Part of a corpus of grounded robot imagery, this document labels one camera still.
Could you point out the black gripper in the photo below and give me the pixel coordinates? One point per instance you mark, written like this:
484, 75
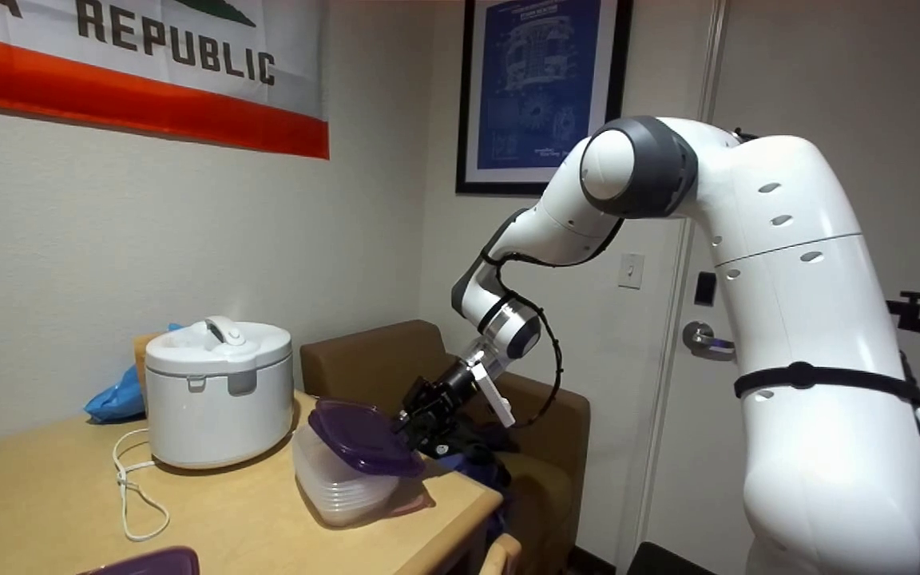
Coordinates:
445, 395

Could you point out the purple cloth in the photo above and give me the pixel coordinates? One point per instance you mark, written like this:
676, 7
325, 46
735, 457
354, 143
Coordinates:
145, 564
358, 435

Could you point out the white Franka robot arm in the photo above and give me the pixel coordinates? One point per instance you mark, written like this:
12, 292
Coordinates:
821, 321

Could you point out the clear lunch box purple lid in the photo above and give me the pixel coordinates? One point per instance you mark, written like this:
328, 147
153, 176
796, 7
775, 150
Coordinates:
348, 495

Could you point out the dark blue cloth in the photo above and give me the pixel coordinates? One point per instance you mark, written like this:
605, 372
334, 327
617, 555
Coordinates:
487, 482

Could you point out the brown sofa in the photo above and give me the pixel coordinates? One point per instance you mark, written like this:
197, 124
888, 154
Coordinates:
556, 426

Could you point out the wooden chair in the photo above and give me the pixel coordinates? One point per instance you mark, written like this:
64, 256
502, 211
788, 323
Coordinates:
500, 556

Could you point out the white rice cooker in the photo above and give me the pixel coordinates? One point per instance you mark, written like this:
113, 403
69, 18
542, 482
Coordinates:
220, 403

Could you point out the white door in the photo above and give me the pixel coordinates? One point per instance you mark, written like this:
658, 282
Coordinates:
693, 467

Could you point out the blue plastic bag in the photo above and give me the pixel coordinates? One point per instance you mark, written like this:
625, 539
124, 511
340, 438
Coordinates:
119, 403

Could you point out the black door deadbolt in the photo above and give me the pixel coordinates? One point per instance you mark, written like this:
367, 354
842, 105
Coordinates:
706, 289

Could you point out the blue framed poster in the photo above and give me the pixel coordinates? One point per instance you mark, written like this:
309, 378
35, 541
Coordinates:
533, 85

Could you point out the California Republic flag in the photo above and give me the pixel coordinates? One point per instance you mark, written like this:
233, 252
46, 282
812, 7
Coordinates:
161, 107

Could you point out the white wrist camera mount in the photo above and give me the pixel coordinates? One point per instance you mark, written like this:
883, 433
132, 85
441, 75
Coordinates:
493, 396

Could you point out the white light switch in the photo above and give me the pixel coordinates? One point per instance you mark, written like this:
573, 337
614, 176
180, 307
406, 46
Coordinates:
631, 272

